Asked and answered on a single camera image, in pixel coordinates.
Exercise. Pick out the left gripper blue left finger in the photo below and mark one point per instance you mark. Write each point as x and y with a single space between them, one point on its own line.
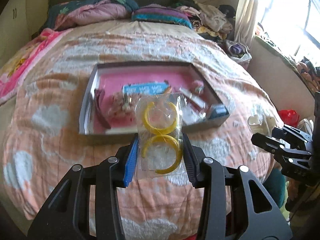
131 160

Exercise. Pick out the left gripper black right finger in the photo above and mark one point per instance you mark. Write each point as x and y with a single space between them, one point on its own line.
191 162

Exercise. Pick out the yellow hoop earrings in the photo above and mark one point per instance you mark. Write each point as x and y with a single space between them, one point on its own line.
159 120

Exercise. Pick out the clear bag white earring card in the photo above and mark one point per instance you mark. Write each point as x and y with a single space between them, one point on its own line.
195 109

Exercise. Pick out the cream claw hair clip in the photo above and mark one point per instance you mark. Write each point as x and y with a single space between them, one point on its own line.
261 124

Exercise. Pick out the red plastic bag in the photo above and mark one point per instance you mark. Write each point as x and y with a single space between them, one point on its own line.
289 117

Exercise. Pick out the small blue box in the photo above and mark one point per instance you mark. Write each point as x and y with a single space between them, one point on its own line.
217 111

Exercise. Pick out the shallow cardboard box pink liner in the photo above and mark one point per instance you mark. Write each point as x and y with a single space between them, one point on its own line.
116 90

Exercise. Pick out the dark red hair clip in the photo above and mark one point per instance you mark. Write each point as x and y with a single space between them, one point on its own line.
98 101

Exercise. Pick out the laundry basket with clothes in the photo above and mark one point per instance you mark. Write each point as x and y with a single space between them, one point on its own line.
238 53

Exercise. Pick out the cream window curtain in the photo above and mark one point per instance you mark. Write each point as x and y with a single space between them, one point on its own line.
246 21

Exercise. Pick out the beige bed sheet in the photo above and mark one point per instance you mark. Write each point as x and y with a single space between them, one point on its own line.
128 27

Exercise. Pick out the pile of clothes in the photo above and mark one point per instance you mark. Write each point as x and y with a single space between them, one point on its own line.
208 21

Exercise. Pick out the purple teal striped pillow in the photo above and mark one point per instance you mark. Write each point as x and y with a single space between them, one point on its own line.
160 14

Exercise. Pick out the pink cartoon blanket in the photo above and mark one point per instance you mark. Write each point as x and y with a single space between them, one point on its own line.
13 73

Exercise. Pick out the window with dark frame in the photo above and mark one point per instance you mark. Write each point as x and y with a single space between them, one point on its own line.
292 26

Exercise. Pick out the cream wardrobe with handles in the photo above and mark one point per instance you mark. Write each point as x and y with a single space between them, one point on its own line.
12 17

